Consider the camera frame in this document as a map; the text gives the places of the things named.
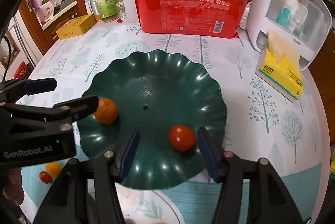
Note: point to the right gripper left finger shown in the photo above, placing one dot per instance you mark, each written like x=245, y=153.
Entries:
x=85, y=191

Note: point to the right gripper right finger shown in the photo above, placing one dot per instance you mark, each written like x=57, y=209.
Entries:
x=269, y=198

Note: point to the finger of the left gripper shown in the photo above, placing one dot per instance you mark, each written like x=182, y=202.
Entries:
x=14, y=89
x=75, y=110

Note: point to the small orange mandarin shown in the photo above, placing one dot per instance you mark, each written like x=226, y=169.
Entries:
x=106, y=112

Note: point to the red cherry tomato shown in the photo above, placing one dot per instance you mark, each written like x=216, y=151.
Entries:
x=45, y=177
x=181, y=138

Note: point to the left human hand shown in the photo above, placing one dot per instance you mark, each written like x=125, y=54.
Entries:
x=13, y=190

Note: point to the yellow kumquat on table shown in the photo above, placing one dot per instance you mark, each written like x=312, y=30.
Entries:
x=53, y=169

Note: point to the red cherry tomato on table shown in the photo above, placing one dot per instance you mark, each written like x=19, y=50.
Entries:
x=45, y=177

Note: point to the white floral placemat plate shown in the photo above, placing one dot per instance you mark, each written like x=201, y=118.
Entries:
x=147, y=206

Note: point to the patterned tree tablecloth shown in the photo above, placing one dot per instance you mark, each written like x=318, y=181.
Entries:
x=261, y=122

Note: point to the yellow flat box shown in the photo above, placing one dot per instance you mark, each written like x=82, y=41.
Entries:
x=76, y=27

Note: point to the dark green scalloped plate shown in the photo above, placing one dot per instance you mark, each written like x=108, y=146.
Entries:
x=153, y=92

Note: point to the small glass jar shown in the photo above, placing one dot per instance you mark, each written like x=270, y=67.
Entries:
x=121, y=11

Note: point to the small metal tin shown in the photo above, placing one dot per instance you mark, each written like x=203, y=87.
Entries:
x=95, y=10

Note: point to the white plastic bottle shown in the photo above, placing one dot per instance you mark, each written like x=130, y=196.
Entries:
x=131, y=11

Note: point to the green label glass bottle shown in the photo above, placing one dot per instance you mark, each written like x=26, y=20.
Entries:
x=107, y=9

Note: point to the yellow tissue pack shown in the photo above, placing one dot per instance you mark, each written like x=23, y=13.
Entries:
x=279, y=67

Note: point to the white cosmetics storage box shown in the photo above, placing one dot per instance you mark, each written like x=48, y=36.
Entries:
x=304, y=24

